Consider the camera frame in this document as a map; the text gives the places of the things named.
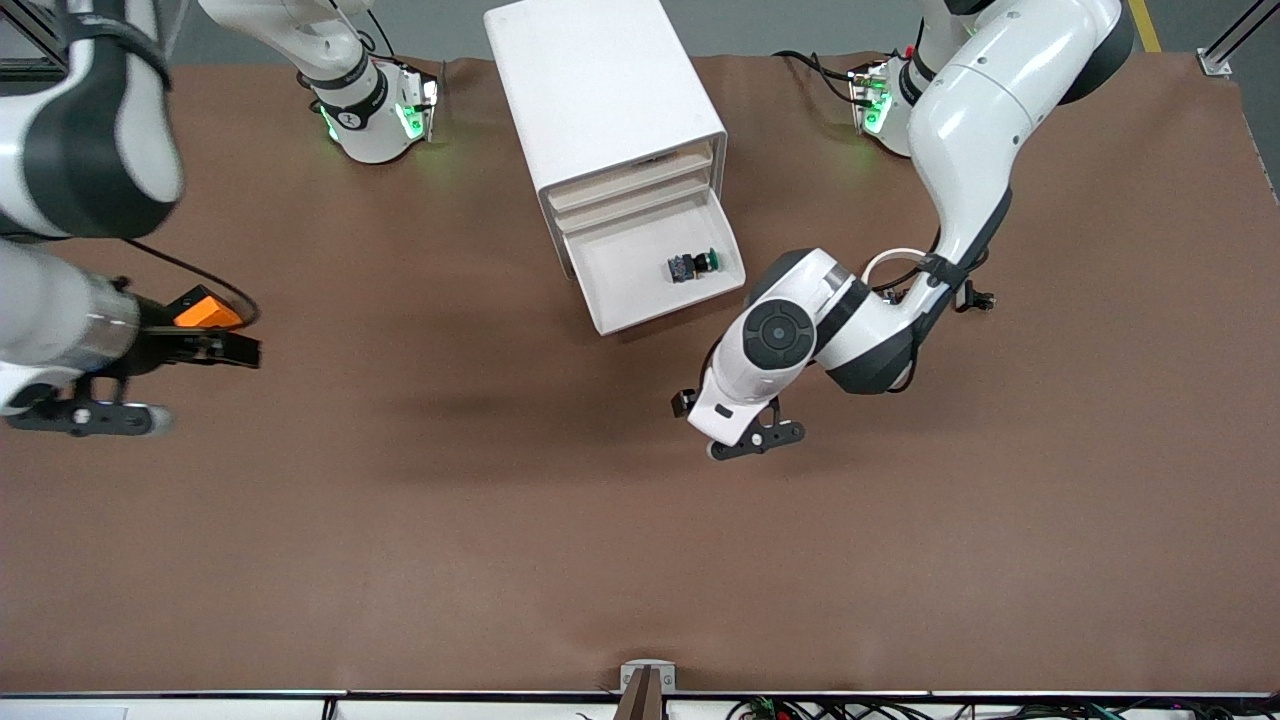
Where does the white table edge rail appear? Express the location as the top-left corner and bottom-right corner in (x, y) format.
(0, 690), (1280, 720)

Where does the black cable bundle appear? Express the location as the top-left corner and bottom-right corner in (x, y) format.
(725, 697), (1280, 720)

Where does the white curved ring piece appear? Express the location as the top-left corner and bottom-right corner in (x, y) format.
(861, 247), (946, 301)

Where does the orange block with hole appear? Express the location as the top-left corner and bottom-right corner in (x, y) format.
(172, 284), (247, 332)

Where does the grey metal bracket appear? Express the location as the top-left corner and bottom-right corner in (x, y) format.
(619, 659), (678, 694)

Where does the brown table cover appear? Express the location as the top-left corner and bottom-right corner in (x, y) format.
(0, 52), (1280, 696)

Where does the black arm base cable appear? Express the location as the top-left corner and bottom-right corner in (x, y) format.
(335, 0), (403, 66)
(773, 48), (866, 106)

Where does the green push button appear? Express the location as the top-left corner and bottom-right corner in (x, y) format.
(667, 247), (724, 285)

